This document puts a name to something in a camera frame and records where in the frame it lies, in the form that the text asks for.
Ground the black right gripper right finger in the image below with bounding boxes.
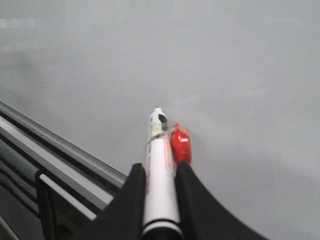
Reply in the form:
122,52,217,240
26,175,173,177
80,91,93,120
176,161,266,240

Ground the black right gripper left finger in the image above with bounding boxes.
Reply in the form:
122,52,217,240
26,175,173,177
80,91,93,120
71,163,146,240

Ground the white whiteboard marker pen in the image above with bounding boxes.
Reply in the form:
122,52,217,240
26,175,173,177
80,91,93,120
141,106,183,240

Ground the red round magnet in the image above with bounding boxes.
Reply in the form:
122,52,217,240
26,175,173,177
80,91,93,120
170,122,193,165

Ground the white whiteboard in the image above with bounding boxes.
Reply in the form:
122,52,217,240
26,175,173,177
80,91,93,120
0,0,320,240

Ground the white horizontal rail bar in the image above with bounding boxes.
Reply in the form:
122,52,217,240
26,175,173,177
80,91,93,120
39,173,97,221

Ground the grey metal stand frame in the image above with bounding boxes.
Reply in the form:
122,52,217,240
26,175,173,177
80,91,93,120
0,114,116,240

